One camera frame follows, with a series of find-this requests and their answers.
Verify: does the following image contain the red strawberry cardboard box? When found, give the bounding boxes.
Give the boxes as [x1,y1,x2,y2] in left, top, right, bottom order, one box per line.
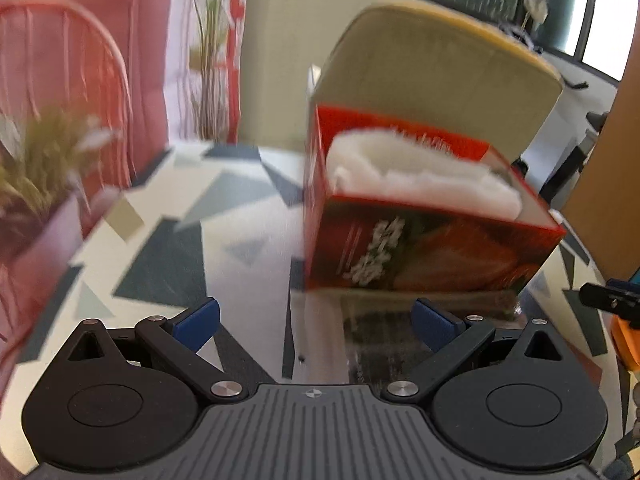
[304,105,565,294]

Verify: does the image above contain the white fluffy fur item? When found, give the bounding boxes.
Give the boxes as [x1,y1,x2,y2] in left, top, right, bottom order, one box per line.
[326,128,523,221]

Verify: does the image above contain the orange plastic scoop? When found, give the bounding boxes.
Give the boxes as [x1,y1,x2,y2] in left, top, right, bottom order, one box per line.
[611,315,640,373]

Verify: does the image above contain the black exercise bike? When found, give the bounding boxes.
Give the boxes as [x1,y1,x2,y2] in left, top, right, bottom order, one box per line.
[499,22,617,209]

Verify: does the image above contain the geometric patterned tablecloth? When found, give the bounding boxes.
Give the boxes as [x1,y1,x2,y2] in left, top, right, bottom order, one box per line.
[0,142,632,476]

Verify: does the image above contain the beige upholstered chair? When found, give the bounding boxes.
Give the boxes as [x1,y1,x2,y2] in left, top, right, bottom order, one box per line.
[310,0,563,160]

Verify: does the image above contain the pink printed backdrop curtain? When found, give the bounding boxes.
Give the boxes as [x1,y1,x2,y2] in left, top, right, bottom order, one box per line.
[0,0,252,376]

